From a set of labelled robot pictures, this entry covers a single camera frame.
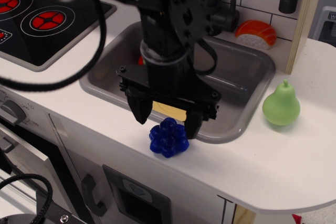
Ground grey appliance background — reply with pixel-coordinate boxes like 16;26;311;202
312;6;335;47

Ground grey cabinet door handle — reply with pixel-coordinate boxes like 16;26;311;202
81;174;107;217

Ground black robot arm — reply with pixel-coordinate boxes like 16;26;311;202
116;0;221;139

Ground black cable lower left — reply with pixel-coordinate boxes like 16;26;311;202
0;173;54;224

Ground black toy stovetop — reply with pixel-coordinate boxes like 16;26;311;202
0;0;117;72

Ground wooden side panel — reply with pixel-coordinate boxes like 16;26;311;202
285;0;319;74

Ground grey toy sink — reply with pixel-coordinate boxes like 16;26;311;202
80;22;275;144

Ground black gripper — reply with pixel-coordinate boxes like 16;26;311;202
117;62;221;139

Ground black braided cable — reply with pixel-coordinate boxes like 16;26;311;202
0;0;107;92

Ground grey dishwasher panel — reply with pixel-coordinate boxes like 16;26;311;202
102;165;173;224

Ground red toy strawberry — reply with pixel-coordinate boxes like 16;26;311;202
138;56;146;66

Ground dark grey toy faucet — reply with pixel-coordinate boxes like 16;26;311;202
206;0;298;36

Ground salmon sushi toy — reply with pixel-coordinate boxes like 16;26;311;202
235;19;277;50

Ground grey oven door handle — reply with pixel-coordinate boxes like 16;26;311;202
0;137;16;153

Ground green toy pear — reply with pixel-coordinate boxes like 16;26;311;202
262;79;301;126

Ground grey oven knob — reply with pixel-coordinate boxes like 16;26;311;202
1;100;27;126

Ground blue toy blueberries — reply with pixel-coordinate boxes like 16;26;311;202
149;118;190;158

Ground yellow toy plate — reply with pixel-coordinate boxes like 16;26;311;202
153;101;186;122

